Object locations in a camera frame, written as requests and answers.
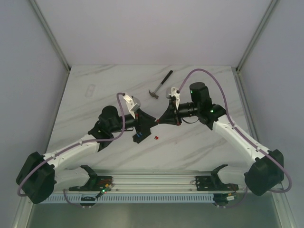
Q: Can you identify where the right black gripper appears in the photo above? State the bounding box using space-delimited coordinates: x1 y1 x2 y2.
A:
158 99 200 126

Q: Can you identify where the black fuse box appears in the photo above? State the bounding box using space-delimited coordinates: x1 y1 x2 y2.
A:
133 130 151 143

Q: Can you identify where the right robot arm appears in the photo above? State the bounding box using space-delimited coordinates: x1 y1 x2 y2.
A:
157 82 284 196

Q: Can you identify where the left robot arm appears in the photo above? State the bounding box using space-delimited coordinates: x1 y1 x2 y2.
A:
16 105 157 204

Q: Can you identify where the clear plastic fuse box cover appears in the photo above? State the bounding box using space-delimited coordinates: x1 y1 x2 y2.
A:
85 84 96 98

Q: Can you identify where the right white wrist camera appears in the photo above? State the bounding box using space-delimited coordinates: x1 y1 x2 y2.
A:
166 87 180 101

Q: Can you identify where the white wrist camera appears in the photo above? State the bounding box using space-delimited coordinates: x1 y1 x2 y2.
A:
166 87 180 101
123 94 141 115

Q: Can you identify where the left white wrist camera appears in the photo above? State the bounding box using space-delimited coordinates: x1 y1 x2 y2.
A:
123 94 141 115

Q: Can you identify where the claw hammer black handle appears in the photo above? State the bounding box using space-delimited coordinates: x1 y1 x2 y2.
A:
149 70 173 99

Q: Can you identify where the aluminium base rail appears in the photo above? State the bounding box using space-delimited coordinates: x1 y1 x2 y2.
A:
67 169 247 193

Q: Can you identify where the white slotted cable duct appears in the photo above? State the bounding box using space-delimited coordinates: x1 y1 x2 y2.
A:
43 193 214 204

